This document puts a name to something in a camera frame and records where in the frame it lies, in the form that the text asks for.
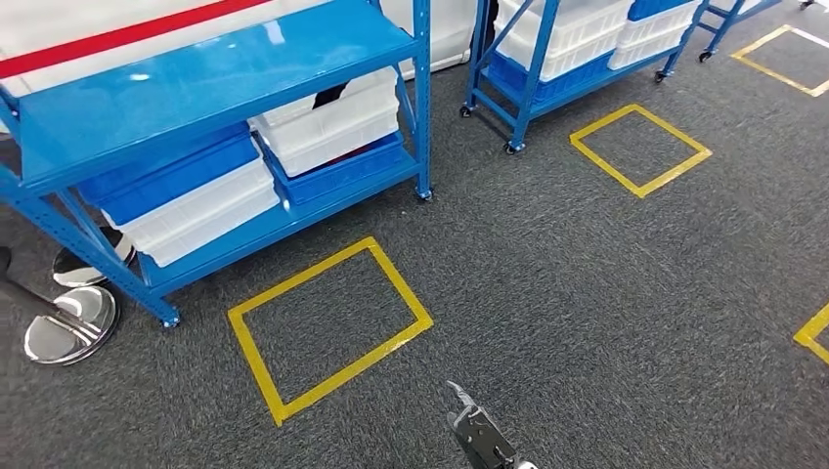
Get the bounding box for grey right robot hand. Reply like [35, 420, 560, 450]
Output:
[445, 380, 481, 417]

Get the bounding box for blue wheeled shelf rack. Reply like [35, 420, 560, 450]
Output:
[459, 0, 714, 156]
[697, 0, 788, 64]

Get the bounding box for blue metal shelf rack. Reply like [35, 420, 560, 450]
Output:
[0, 0, 434, 329]

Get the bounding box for yellow floor tape square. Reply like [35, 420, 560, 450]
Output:
[568, 103, 714, 200]
[226, 235, 435, 429]

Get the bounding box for white plastic crate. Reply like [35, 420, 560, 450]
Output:
[102, 154, 281, 269]
[495, 0, 636, 82]
[607, 1, 703, 71]
[248, 66, 402, 179]

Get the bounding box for white car with red stripe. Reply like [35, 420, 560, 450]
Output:
[0, 0, 482, 99]

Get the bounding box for stanchion post with chrome base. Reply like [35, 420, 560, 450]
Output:
[0, 277, 120, 366]

